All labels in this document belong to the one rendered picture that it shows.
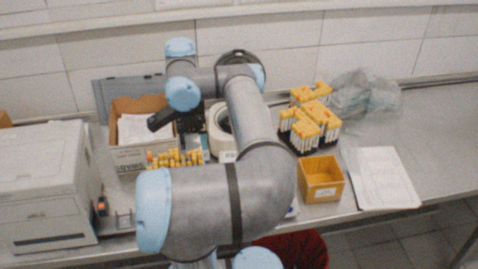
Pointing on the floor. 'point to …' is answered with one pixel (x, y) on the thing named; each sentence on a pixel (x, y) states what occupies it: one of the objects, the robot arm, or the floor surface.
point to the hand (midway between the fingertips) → (182, 150)
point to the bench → (120, 202)
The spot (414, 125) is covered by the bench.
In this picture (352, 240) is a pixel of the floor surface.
